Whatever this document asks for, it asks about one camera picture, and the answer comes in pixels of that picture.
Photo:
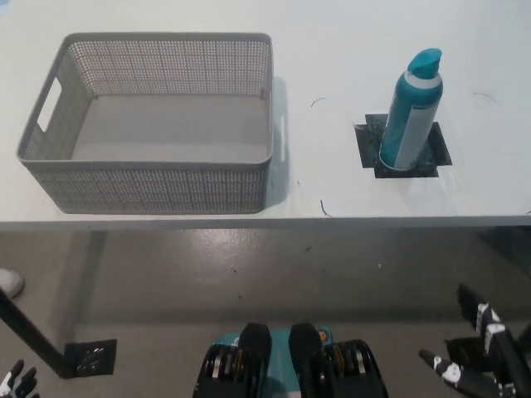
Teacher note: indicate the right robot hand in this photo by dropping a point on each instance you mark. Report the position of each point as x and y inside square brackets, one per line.
[477, 365]

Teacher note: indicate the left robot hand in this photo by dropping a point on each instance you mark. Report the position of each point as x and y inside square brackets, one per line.
[18, 381]

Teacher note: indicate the black metal table leg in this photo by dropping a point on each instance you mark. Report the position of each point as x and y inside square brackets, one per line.
[29, 327]

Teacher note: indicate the black perforated foot plate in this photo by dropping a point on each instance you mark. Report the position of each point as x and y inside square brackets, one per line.
[93, 356]

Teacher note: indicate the white shoe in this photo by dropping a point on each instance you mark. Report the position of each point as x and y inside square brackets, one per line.
[9, 282]

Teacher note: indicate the robot torso black teal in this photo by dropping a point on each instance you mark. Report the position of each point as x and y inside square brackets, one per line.
[290, 365]

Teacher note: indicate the black tape patch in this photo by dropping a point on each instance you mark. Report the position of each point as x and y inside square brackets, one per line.
[437, 151]

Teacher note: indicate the grey perforated plastic basket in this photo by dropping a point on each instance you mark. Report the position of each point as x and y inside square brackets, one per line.
[166, 124]

